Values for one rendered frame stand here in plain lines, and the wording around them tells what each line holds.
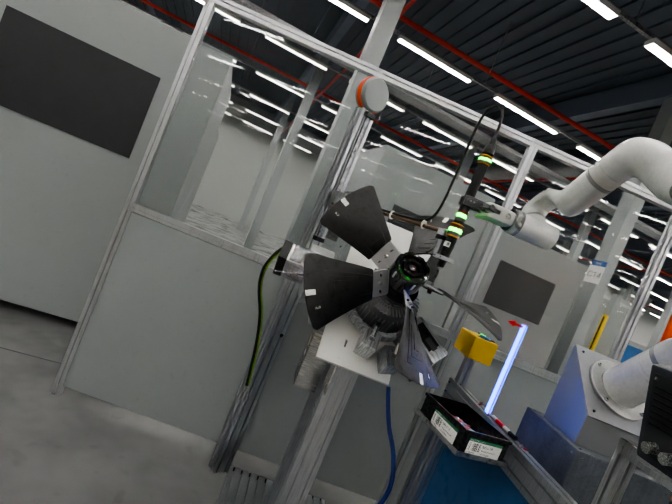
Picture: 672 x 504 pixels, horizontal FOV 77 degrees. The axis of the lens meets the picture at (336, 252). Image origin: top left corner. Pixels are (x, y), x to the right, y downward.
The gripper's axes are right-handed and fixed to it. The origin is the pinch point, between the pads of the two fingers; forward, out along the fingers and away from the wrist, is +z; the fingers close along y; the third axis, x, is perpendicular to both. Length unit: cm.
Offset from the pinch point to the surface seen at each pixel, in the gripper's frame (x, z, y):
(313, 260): -37, 40, -12
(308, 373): -81, 23, 26
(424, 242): -17.0, 4.8, 11.3
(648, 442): -40, -31, -62
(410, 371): -53, 4, -24
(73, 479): -150, 89, 22
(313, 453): -101, 12, 8
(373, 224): -18.7, 24.8, 6.1
